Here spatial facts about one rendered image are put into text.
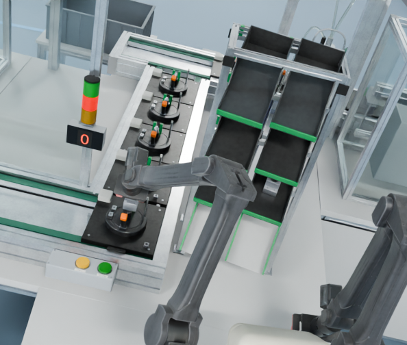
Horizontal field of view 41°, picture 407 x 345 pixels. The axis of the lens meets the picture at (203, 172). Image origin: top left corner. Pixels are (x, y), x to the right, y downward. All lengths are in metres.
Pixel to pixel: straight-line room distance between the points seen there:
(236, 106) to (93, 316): 0.77
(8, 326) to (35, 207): 0.94
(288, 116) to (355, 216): 0.98
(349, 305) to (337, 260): 1.19
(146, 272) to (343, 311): 0.66
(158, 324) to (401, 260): 0.53
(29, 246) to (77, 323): 0.29
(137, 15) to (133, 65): 1.11
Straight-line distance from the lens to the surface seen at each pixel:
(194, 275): 1.21
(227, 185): 1.16
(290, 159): 1.65
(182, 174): 1.35
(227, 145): 1.63
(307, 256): 2.15
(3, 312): 2.86
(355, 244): 2.55
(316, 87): 1.63
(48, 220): 1.96
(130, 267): 1.78
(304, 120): 1.56
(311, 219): 2.32
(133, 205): 1.79
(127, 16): 3.99
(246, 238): 1.83
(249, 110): 1.53
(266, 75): 1.61
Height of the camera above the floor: 2.28
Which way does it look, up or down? 37 degrees down
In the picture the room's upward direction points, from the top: 15 degrees clockwise
